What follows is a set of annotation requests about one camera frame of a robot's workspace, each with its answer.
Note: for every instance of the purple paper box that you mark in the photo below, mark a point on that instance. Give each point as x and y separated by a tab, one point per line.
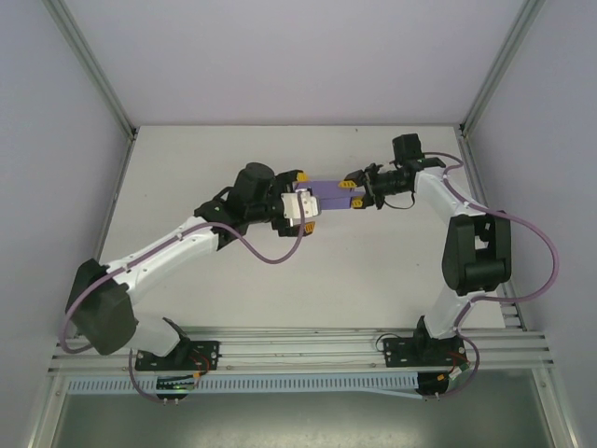
331	196

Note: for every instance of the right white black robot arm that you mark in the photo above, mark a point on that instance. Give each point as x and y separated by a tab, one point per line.
476	261

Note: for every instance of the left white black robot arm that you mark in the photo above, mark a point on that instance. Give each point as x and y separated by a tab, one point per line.
102	317

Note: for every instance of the black controller box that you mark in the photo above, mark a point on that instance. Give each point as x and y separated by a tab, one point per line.
175	389
431	385

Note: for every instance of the grey metal panel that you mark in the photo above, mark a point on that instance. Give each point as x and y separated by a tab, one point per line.
303	422

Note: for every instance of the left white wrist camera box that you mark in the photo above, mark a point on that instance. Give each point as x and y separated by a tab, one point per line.
298	205

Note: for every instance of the aluminium table side rail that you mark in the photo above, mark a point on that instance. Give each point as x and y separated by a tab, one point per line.
478	186
116	186

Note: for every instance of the aluminium mounting rail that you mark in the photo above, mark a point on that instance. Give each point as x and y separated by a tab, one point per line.
303	347

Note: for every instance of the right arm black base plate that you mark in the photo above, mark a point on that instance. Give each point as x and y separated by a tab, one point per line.
396	354

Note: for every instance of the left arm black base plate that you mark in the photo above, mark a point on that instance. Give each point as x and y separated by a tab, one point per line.
210	347

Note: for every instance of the aluminium frame post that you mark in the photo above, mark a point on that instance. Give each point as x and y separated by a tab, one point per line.
503	65
93	70

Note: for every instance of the aluminium frame leg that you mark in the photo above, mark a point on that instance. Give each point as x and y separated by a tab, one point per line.
555	415
44	415

